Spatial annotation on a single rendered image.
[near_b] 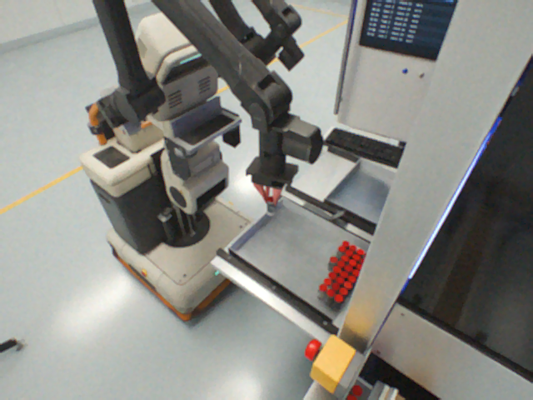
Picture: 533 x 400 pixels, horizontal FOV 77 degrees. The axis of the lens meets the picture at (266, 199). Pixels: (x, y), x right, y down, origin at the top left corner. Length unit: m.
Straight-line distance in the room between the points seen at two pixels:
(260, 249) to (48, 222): 1.89
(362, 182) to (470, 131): 0.89
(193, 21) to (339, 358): 0.64
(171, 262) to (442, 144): 1.52
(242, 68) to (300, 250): 0.57
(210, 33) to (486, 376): 0.67
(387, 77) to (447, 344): 1.13
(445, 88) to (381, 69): 1.17
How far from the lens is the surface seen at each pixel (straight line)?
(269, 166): 0.68
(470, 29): 0.33
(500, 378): 0.62
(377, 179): 1.26
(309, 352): 0.72
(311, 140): 0.60
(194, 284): 1.67
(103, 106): 1.08
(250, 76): 0.60
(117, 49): 0.87
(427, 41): 1.44
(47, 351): 2.09
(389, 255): 0.49
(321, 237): 1.03
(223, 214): 1.90
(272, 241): 1.01
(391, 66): 1.49
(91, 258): 2.30
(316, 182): 1.20
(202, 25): 0.63
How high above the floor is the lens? 1.68
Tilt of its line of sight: 45 degrees down
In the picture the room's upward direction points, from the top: straight up
